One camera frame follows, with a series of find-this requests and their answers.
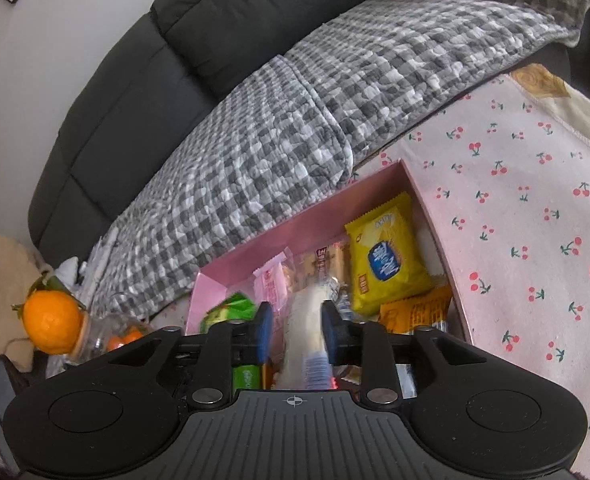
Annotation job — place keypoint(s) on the pink cardboard box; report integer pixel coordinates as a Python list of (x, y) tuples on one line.
[(305, 225)]

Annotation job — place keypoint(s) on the large orange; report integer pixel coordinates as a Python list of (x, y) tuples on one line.
[(50, 320)]

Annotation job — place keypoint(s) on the orange snack packet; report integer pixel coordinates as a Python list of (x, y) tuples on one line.
[(415, 310)]

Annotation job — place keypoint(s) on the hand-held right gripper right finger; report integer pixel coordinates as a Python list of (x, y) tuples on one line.
[(329, 332)]

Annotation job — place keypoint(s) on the clear brown snack packet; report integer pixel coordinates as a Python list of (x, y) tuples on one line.
[(325, 260)]

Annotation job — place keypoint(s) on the white long snack packet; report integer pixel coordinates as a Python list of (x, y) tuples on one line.
[(300, 325)]

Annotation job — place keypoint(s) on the dark grey sofa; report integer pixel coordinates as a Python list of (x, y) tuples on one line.
[(125, 110)]

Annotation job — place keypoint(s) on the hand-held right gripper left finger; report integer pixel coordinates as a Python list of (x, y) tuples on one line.
[(264, 332)]

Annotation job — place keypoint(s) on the grey checked quilted blanket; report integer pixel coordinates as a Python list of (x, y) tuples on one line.
[(300, 135)]

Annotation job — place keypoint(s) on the pink snack packet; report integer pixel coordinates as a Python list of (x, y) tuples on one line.
[(270, 280)]

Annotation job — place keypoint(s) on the green snack packet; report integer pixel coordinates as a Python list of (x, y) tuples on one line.
[(227, 312)]

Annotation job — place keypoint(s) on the glass jar of small oranges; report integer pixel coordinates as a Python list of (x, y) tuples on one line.
[(115, 340)]

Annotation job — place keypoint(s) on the yellow blue-label snack packet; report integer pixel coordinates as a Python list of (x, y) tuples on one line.
[(385, 255)]

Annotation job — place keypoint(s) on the cartoon print cloth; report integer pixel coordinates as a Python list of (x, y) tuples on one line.
[(565, 95)]

